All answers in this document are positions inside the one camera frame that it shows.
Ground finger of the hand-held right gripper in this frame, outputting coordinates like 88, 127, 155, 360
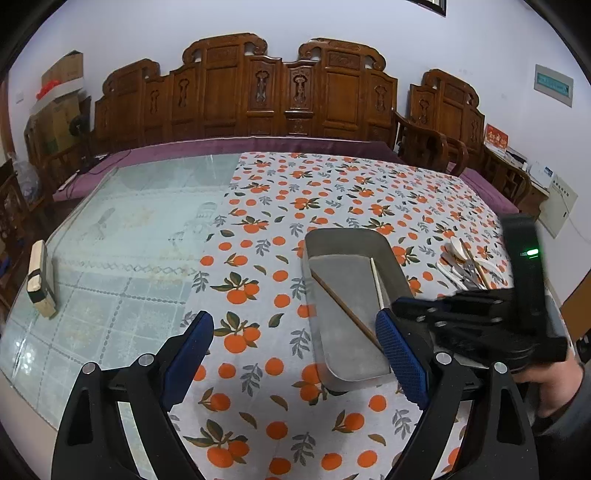
414, 311, 509, 343
392, 290, 513, 318

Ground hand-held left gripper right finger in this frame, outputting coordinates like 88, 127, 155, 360
375, 308, 541, 480

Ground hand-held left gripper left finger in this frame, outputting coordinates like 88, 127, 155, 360
51, 310, 215, 480

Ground metal spoon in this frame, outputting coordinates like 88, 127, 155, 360
462, 265, 485, 291

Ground small white spoon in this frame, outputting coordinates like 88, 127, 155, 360
436, 260, 481, 290

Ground brown wooden chopstick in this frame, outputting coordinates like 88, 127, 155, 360
310, 270, 385, 352
459, 237, 490, 289

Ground large white plastic spoon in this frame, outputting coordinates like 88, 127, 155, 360
443, 239, 509, 278

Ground metal tray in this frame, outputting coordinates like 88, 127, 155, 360
302, 227, 416, 385

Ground person's right forearm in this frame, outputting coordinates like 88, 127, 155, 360
533, 364, 591, 437

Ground person's right hand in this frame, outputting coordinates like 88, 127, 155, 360
516, 359, 587, 417

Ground white panel board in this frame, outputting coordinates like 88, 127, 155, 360
538, 173, 579, 238

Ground white paper boxes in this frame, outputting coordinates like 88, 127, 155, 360
505, 147, 555, 186

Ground white lace table cover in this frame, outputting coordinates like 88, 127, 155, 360
0, 154, 241, 462

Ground orange print tablecloth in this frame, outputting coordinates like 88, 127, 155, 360
166, 150, 561, 480

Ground wooden block with black tape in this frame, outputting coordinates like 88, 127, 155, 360
27, 240, 58, 319

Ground purple cloth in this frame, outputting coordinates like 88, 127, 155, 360
53, 137, 522, 214

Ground dark wooden chair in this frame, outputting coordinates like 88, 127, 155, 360
0, 159, 29, 296

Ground clear plastic bag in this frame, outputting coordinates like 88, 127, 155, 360
9, 157, 38, 200

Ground black fan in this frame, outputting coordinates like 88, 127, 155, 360
69, 115, 92, 162

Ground carved wooden bench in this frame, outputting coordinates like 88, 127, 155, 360
92, 32, 400, 155

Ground large cardboard box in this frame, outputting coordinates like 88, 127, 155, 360
27, 92, 85, 158

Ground white box with red contents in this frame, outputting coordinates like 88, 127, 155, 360
30, 79, 84, 112

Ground small cardboard box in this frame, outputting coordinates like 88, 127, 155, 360
41, 52, 85, 88

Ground wall electric panel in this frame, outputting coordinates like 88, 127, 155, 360
533, 65, 574, 108

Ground wall picture frame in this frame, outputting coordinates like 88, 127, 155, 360
411, 0, 448, 17

